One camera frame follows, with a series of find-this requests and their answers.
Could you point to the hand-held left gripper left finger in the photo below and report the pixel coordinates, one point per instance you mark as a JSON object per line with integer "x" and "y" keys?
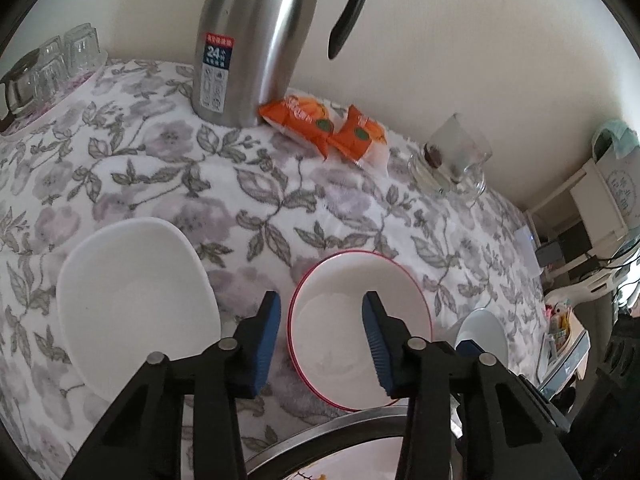
{"x": 265, "y": 345}

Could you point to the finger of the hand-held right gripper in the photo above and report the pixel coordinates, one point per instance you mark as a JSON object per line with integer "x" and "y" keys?
{"x": 467, "y": 348}

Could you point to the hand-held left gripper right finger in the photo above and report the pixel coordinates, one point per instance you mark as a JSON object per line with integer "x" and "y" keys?
{"x": 377, "y": 350}

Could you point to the small white bowl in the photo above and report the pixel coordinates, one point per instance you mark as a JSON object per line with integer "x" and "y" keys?
{"x": 485, "y": 330}

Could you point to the strawberry print bowl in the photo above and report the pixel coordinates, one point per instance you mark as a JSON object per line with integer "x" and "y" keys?
{"x": 330, "y": 320}

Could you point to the large steel basin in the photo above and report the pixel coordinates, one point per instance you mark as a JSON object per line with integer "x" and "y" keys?
{"x": 320, "y": 430}

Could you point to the white square bowl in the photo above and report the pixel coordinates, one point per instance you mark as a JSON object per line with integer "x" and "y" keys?
{"x": 135, "y": 300}

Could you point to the white power strip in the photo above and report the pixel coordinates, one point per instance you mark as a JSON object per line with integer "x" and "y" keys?
{"x": 527, "y": 247}

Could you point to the black power adapter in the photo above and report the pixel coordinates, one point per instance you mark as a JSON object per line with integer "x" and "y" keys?
{"x": 550, "y": 254}

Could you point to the white plastic chair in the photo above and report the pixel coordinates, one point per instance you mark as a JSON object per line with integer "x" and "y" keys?
{"x": 585, "y": 285}

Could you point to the white shelf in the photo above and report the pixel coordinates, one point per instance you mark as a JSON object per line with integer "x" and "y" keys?
{"x": 590, "y": 210}

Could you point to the clear glass mug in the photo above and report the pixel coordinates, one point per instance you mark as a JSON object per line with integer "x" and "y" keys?
{"x": 455, "y": 155}

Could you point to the grey floral table blanket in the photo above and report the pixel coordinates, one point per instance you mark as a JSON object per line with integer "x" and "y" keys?
{"x": 175, "y": 170}

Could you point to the orange snack packet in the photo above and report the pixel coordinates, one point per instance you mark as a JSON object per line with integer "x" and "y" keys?
{"x": 360, "y": 135}
{"x": 300, "y": 120}

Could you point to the white paper bag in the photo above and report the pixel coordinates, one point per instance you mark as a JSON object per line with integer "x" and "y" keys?
{"x": 617, "y": 175}

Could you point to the stainless steel thermos jug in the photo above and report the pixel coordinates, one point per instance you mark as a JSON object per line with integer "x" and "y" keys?
{"x": 250, "y": 35}

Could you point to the clear glass cup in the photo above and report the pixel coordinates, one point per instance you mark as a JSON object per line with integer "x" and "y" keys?
{"x": 82, "y": 47}
{"x": 50, "y": 80}
{"x": 51, "y": 50}

